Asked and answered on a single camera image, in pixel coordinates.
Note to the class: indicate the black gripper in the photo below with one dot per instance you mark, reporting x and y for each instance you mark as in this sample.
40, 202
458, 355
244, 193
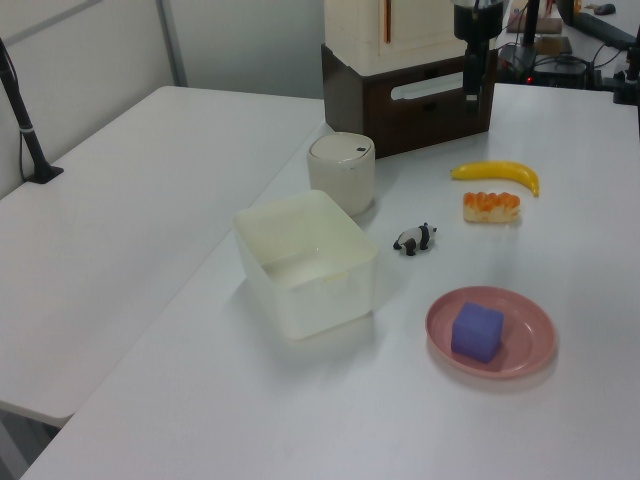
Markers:
477, 22

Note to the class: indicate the black electronics box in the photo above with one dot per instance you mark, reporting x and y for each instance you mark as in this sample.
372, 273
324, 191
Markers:
560, 72

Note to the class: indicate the yellow toy banana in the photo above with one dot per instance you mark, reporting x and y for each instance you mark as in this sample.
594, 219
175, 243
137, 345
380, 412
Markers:
500, 171

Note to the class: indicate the salmon roe sushi toy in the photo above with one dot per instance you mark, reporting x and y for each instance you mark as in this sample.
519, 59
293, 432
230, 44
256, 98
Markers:
491, 206

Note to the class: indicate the black desk clamp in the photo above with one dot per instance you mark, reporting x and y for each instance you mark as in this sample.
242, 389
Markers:
629, 75

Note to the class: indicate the cream round lidded bin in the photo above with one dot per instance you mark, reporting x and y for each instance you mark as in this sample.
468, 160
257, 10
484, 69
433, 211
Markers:
342, 172

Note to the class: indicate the small panda figurine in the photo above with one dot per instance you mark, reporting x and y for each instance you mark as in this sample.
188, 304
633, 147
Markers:
416, 239

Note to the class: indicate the pink plate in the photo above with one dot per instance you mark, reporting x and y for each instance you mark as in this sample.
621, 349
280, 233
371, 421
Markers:
525, 320

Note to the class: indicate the white rectangular plastic tub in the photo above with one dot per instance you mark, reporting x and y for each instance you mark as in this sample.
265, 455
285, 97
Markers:
305, 260

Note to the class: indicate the purple cube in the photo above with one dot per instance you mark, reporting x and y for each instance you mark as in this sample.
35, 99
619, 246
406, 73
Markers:
476, 332

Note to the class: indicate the black vertical stand post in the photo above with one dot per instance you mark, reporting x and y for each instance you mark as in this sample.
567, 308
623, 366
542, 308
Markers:
531, 22

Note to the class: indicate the black camera stand pole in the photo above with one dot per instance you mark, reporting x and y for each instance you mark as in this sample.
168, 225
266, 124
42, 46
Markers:
20, 115

